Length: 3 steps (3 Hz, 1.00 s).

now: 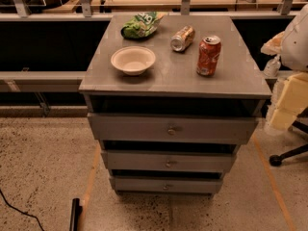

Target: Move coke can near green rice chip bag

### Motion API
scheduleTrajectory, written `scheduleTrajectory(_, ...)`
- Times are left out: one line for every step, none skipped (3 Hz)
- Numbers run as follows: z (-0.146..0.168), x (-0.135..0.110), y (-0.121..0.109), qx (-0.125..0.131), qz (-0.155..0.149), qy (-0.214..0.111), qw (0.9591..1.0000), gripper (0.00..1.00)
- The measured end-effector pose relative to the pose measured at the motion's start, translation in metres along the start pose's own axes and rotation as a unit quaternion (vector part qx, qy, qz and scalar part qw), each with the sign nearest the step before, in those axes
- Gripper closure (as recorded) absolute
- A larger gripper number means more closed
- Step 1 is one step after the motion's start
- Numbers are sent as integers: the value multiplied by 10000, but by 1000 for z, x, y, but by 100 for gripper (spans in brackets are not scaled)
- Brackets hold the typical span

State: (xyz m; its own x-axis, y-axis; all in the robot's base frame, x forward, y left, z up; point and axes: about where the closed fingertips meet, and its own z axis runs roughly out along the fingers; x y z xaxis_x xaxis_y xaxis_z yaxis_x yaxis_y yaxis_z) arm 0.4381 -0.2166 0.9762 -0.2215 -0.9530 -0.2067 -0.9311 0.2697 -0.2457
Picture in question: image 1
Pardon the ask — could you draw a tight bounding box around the metal railing frame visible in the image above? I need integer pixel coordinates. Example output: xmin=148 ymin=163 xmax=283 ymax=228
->
xmin=0 ymin=0 xmax=308 ymax=19

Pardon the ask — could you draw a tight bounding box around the top grey drawer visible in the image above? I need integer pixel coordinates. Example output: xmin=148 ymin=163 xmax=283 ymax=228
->
xmin=88 ymin=114 xmax=257 ymax=144

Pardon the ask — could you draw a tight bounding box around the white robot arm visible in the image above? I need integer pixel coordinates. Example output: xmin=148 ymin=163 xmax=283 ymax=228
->
xmin=261 ymin=5 xmax=308 ymax=135

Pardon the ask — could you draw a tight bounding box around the grey drawer cabinet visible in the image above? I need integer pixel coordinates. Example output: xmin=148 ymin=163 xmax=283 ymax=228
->
xmin=79 ymin=15 xmax=270 ymax=181

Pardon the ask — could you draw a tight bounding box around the red coke can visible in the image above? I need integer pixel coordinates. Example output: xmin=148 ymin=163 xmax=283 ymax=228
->
xmin=196 ymin=35 xmax=221 ymax=76

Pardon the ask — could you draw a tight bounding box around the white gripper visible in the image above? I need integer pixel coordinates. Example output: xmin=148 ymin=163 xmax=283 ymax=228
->
xmin=265 ymin=72 xmax=308 ymax=136

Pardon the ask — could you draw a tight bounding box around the black bar on floor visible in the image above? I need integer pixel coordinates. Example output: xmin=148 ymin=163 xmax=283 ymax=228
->
xmin=69 ymin=198 xmax=81 ymax=231

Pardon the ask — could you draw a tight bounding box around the black chair base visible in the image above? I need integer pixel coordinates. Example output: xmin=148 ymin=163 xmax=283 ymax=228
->
xmin=269 ymin=121 xmax=308 ymax=167

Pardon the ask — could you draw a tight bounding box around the silver gold can lying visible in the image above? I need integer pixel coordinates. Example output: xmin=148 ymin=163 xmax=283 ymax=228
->
xmin=170 ymin=26 xmax=195 ymax=52

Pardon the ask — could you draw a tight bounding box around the black floor cable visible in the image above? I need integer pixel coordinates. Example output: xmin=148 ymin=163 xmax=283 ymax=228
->
xmin=0 ymin=189 xmax=46 ymax=231

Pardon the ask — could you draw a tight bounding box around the white paper bowl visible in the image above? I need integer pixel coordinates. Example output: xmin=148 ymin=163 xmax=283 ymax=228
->
xmin=111 ymin=46 xmax=156 ymax=76

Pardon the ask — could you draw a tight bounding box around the middle grey drawer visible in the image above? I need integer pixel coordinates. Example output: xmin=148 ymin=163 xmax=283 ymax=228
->
xmin=102 ymin=150 xmax=236 ymax=172

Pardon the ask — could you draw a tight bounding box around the green rice chip bag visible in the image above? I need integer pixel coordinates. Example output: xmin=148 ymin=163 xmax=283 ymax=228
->
xmin=120 ymin=12 xmax=167 ymax=39

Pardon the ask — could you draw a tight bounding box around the bottom grey drawer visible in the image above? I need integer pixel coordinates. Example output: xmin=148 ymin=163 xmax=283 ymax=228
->
xmin=110 ymin=176 xmax=222 ymax=194

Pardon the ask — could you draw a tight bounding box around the grey drawer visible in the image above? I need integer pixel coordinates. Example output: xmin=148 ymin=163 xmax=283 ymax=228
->
xmin=102 ymin=150 xmax=236 ymax=172
xmin=88 ymin=114 xmax=257 ymax=144
xmin=110 ymin=176 xmax=222 ymax=194

